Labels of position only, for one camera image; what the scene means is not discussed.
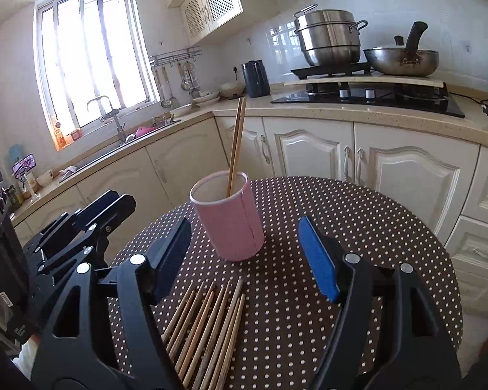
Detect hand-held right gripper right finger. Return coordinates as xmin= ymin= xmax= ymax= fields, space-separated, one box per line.
xmin=299 ymin=216 xmax=462 ymax=390

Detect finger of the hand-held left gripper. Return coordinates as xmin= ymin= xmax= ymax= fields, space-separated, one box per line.
xmin=24 ymin=190 xmax=125 ymax=249
xmin=38 ymin=194 xmax=137 ymax=273

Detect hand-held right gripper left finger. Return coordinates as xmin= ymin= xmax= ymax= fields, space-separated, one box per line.
xmin=30 ymin=216 xmax=193 ymax=390

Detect pink chopstick holder cup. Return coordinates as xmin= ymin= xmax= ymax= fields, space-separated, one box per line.
xmin=189 ymin=172 xmax=266 ymax=262

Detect bundle of wooden chopsticks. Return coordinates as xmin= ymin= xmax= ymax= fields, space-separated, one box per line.
xmin=161 ymin=278 xmax=247 ymax=390

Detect single wooden chopstick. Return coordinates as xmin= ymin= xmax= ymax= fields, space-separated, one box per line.
xmin=229 ymin=97 xmax=247 ymax=196
xmin=226 ymin=97 xmax=243 ymax=198

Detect stainless steel sink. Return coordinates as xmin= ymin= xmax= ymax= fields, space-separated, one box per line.
xmin=59 ymin=120 xmax=182 ymax=181

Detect steel sink faucet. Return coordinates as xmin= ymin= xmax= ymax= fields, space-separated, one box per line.
xmin=86 ymin=95 xmax=127 ymax=145

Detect phone on stand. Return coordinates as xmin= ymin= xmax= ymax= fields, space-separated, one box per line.
xmin=12 ymin=153 xmax=37 ymax=177

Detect cream base kitchen cabinets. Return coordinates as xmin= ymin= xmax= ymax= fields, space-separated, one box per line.
xmin=12 ymin=116 xmax=488 ymax=313

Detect steel ladle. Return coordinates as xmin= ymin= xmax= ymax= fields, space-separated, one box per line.
xmin=154 ymin=67 xmax=172 ymax=109

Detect stacked plates and bowl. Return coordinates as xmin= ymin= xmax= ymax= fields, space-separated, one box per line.
xmin=191 ymin=89 xmax=221 ymax=106

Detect steel spatula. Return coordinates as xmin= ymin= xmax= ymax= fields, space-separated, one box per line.
xmin=162 ymin=67 xmax=175 ymax=106

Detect white framed kitchen window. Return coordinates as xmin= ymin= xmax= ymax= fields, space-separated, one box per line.
xmin=34 ymin=0 xmax=160 ymax=129

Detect cream stacked bowls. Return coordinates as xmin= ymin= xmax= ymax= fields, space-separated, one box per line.
xmin=220 ymin=81 xmax=247 ymax=99

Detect black glass gas stove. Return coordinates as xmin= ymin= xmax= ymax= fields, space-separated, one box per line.
xmin=270 ymin=82 xmax=465 ymax=119

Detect black electric kettle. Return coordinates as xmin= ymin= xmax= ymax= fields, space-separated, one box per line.
xmin=242 ymin=60 xmax=271 ymax=99

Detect black induction cooker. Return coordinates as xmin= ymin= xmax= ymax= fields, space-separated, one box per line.
xmin=290 ymin=63 xmax=375 ymax=80

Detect stainless steel steamer pot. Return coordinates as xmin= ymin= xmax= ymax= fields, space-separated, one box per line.
xmin=293 ymin=5 xmax=369 ymax=68

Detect steel wall utensil rack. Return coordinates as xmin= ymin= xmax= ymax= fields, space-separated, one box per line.
xmin=148 ymin=46 xmax=202 ymax=68

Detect steel wok with black handle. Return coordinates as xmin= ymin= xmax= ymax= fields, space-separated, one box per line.
xmin=363 ymin=21 xmax=440 ymax=77

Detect cream lattice door wall cabinet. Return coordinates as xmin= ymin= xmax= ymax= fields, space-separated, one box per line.
xmin=179 ymin=0 xmax=245 ymax=47

